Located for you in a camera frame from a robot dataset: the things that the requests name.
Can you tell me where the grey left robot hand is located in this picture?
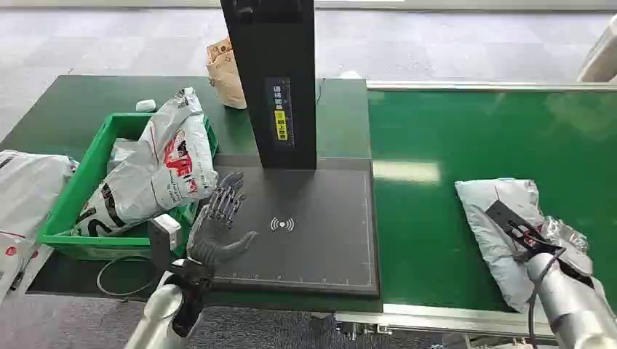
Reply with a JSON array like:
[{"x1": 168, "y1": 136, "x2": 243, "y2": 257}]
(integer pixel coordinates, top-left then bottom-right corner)
[{"x1": 186, "y1": 171, "x2": 259, "y2": 272}]

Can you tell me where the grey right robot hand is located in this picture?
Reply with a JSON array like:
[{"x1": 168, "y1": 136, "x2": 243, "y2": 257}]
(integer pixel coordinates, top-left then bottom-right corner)
[{"x1": 511, "y1": 215, "x2": 594, "y2": 278}]

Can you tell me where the white parcel bag red print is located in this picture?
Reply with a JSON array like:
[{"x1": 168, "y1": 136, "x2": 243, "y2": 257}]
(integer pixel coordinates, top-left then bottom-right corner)
[{"x1": 72, "y1": 87, "x2": 220, "y2": 238}]

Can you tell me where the plain grey parcel bag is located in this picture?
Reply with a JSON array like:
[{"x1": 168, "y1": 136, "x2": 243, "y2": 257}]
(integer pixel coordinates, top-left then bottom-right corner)
[{"x1": 106, "y1": 138, "x2": 142, "y2": 175}]

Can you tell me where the green conveyor belt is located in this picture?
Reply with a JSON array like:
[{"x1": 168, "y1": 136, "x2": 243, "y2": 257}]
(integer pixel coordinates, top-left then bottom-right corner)
[{"x1": 367, "y1": 89, "x2": 617, "y2": 315}]

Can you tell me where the green plastic crate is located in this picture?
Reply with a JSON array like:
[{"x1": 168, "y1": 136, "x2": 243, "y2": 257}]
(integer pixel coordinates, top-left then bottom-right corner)
[{"x1": 36, "y1": 112, "x2": 219, "y2": 262}]

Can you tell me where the brown paper parcel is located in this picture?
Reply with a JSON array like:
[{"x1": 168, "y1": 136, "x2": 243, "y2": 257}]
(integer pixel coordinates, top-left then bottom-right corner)
[{"x1": 205, "y1": 36, "x2": 247, "y2": 111}]

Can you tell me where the black scanner column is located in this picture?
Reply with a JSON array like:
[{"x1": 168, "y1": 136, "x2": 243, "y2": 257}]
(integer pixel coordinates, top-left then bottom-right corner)
[{"x1": 220, "y1": 0, "x2": 318, "y2": 170}]

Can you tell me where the large white parcel bag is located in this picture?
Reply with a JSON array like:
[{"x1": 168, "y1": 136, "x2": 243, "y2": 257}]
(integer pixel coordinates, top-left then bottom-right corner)
[{"x1": 0, "y1": 149, "x2": 79, "y2": 303}]

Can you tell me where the white machine part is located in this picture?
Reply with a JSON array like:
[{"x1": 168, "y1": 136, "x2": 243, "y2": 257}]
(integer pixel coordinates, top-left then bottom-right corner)
[{"x1": 576, "y1": 13, "x2": 617, "y2": 84}]

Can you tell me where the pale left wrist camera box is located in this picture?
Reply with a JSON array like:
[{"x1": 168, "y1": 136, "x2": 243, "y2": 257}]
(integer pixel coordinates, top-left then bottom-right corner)
[{"x1": 147, "y1": 214, "x2": 183, "y2": 272}]

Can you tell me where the black scanner base plate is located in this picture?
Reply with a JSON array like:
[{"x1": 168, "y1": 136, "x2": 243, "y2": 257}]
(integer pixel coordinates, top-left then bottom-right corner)
[{"x1": 207, "y1": 166, "x2": 381, "y2": 297}]

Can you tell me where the thin grey cable loop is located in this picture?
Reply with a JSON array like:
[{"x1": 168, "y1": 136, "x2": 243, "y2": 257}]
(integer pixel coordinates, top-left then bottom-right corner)
[{"x1": 95, "y1": 255, "x2": 161, "y2": 298}]

